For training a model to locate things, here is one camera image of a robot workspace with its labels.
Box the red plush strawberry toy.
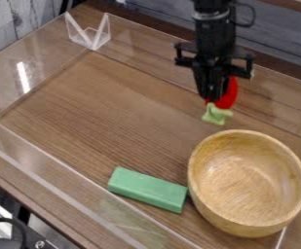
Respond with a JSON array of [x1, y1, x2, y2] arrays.
[[203, 76, 239, 125]]

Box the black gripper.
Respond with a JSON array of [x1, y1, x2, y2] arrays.
[[175, 42, 255, 101]]

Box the black device with knob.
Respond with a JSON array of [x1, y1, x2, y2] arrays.
[[0, 230, 58, 249]]

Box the clear acrylic tray walls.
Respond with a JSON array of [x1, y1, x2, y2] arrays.
[[0, 18, 301, 249]]

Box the black cable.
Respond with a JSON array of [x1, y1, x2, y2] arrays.
[[0, 217, 30, 249]]

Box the wooden bowl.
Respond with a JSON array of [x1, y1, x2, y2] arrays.
[[188, 129, 301, 238]]

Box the green rectangular block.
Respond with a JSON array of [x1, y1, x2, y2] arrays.
[[108, 167, 188, 213]]

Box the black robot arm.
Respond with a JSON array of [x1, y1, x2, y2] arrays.
[[175, 0, 256, 102]]

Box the clear acrylic corner bracket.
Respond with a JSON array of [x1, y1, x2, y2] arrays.
[[65, 13, 112, 51]]

